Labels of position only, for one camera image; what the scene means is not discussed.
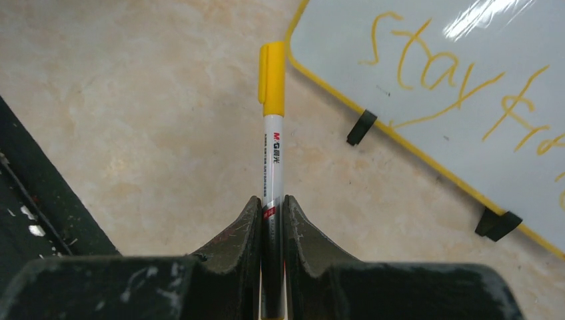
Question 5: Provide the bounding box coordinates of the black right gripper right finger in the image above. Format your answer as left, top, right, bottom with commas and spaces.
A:
282, 195, 523, 319

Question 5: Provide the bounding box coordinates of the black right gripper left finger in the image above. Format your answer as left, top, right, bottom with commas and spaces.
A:
1, 197, 261, 319

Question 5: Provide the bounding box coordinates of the white marker pen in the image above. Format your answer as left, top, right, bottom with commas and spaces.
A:
261, 115, 285, 319

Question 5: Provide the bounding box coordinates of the yellow marker cap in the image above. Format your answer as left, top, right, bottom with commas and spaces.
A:
258, 41, 286, 117

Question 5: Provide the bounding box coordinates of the white whiteboard yellow rim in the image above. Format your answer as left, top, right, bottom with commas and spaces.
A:
285, 1, 564, 257

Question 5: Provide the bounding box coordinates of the black whiteboard left foot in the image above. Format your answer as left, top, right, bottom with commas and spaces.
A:
346, 110, 378, 146

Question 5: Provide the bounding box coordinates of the black whiteboard foot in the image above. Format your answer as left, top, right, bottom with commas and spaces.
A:
474, 207, 522, 242
346, 110, 378, 146

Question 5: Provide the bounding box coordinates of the black whiteboard right foot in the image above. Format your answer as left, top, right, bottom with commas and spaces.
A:
474, 207, 522, 242

